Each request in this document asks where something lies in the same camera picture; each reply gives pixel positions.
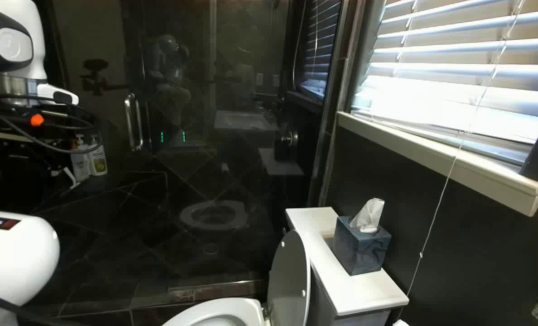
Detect black wall hook fixture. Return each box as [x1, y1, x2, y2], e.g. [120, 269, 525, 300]
[78, 57, 129, 98]

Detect white window blinds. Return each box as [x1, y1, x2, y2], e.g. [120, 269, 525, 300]
[346, 0, 538, 171]

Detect black shower valve knob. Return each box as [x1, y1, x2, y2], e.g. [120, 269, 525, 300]
[274, 129, 301, 164]

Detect thin white blind cord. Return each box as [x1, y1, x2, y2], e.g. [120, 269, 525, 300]
[404, 0, 527, 298]

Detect dark blue tissue box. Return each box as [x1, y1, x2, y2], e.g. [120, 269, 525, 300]
[331, 214, 393, 278]

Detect white toilet lid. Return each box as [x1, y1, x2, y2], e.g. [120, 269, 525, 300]
[264, 229, 313, 326]

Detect white window sill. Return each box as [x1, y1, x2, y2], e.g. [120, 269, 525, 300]
[337, 111, 538, 220]

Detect white toilet seat and bowl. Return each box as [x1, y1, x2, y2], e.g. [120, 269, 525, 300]
[161, 298, 270, 326]

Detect white tissue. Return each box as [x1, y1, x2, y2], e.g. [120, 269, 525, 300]
[348, 196, 388, 236]

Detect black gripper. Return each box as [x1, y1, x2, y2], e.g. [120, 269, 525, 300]
[0, 98, 71, 160]

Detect metal shower door handle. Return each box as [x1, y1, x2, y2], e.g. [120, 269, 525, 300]
[121, 91, 147, 155]

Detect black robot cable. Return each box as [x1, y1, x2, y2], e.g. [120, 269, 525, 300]
[0, 287, 53, 323]

